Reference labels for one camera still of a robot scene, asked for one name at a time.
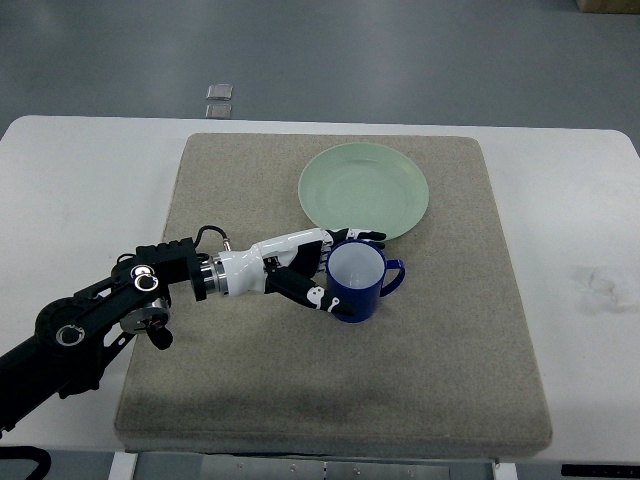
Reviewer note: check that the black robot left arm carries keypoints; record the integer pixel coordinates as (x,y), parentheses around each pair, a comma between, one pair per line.
(75,338)

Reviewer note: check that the beige felt mat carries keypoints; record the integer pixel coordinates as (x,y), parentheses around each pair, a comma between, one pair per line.
(444,368)

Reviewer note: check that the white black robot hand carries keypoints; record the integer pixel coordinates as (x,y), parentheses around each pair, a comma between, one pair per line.
(286,265)

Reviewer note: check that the light green plate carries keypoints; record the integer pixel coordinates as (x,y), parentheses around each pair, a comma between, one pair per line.
(364,186)

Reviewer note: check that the upper metal floor plate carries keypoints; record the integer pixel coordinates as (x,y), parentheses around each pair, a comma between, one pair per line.
(219,92)

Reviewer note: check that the blue enamel mug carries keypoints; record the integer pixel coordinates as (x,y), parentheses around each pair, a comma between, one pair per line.
(358,276)

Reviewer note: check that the cardboard box corner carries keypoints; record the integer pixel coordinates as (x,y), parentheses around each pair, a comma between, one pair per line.
(609,6)

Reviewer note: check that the metal table frame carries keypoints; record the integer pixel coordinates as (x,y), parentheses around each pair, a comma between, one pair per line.
(124,466)

